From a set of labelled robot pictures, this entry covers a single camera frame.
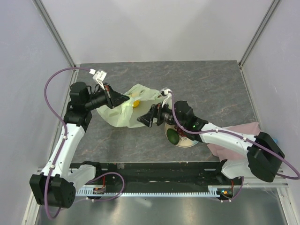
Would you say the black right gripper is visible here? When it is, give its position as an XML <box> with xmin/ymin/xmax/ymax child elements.
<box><xmin>137</xmin><ymin>98</ymin><xmax>185</xmax><ymax>129</ymax></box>

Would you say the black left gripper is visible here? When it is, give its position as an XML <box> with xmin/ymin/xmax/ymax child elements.
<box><xmin>84</xmin><ymin>82</ymin><xmax>129</xmax><ymax>110</ymax></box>

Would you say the orange fruit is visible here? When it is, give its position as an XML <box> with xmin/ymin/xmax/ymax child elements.
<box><xmin>133</xmin><ymin>100</ymin><xmax>140</xmax><ymax>108</ymax></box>

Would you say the green avocado print plastic bag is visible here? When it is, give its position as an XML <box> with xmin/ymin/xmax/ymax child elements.
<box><xmin>97</xmin><ymin>84</ymin><xmax>163</xmax><ymax>128</ymax></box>

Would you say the green avocado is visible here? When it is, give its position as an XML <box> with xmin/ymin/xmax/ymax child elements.
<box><xmin>167</xmin><ymin>128</ymin><xmax>180</xmax><ymax>145</ymax></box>

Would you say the red grape bunch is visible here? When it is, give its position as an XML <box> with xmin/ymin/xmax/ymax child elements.
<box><xmin>174</xmin><ymin>126</ymin><xmax>186</xmax><ymax>137</ymax></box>

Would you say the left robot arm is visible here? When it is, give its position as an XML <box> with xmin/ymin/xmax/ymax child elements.
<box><xmin>30</xmin><ymin>82</ymin><xmax>129</xmax><ymax>209</ymax></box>

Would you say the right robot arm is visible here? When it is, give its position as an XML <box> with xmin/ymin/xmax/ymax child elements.
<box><xmin>137</xmin><ymin>101</ymin><xmax>284</xmax><ymax>185</ymax></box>

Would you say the cream ceramic plate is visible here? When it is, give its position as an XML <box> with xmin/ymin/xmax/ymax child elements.
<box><xmin>164</xmin><ymin>123</ymin><xmax>198</xmax><ymax>148</ymax></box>

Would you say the pink cloth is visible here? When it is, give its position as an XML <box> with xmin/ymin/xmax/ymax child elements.
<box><xmin>207</xmin><ymin>122</ymin><xmax>261</xmax><ymax>161</ymax></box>

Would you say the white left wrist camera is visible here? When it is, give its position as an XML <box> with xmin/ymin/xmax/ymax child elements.
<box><xmin>89</xmin><ymin>69</ymin><xmax>107</xmax><ymax>90</ymax></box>

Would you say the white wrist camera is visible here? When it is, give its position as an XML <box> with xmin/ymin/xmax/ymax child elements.
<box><xmin>160</xmin><ymin>87</ymin><xmax>173</xmax><ymax>107</ymax></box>
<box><xmin>89</xmin><ymin>69</ymin><xmax>107</xmax><ymax>90</ymax></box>

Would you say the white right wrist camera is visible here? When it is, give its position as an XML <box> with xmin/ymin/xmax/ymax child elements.
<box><xmin>160</xmin><ymin>87</ymin><xmax>173</xmax><ymax>107</ymax></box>

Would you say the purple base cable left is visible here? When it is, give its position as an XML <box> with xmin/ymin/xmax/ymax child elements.
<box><xmin>77</xmin><ymin>171</ymin><xmax>125</xmax><ymax>202</ymax></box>

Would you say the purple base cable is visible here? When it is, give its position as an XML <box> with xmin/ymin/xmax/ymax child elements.
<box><xmin>215</xmin><ymin>175</ymin><xmax>246</xmax><ymax>203</ymax></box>
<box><xmin>77</xmin><ymin>171</ymin><xmax>125</xmax><ymax>202</ymax></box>

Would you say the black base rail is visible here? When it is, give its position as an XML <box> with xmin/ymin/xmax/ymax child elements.
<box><xmin>71</xmin><ymin>161</ymin><xmax>241</xmax><ymax>187</ymax></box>

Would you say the white slotted cable duct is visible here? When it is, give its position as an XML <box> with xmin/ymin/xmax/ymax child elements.
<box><xmin>76</xmin><ymin>187</ymin><xmax>233</xmax><ymax>197</ymax></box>

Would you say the aluminium frame post left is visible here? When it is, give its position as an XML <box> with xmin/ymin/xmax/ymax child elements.
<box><xmin>33</xmin><ymin>0</ymin><xmax>76</xmax><ymax>67</ymax></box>

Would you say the aluminium frame post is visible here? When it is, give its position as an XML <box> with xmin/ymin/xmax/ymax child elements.
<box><xmin>33</xmin><ymin>0</ymin><xmax>76</xmax><ymax>67</ymax></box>
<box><xmin>238</xmin><ymin>0</ymin><xmax>281</xmax><ymax>70</ymax></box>

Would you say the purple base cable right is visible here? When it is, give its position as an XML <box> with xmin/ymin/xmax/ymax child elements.
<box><xmin>215</xmin><ymin>175</ymin><xmax>246</xmax><ymax>203</ymax></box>

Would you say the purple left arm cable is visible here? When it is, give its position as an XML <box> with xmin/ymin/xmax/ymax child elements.
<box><xmin>44</xmin><ymin>67</ymin><xmax>93</xmax><ymax>220</ymax></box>

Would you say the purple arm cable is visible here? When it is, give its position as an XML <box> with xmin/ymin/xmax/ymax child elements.
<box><xmin>44</xmin><ymin>67</ymin><xmax>93</xmax><ymax>220</ymax></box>
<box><xmin>170</xmin><ymin>91</ymin><xmax>300</xmax><ymax>180</ymax></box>

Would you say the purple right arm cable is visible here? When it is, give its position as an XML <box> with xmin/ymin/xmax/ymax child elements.
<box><xmin>170</xmin><ymin>91</ymin><xmax>300</xmax><ymax>180</ymax></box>

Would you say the aluminium frame post right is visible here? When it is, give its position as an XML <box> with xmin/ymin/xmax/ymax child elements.
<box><xmin>238</xmin><ymin>0</ymin><xmax>281</xmax><ymax>70</ymax></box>

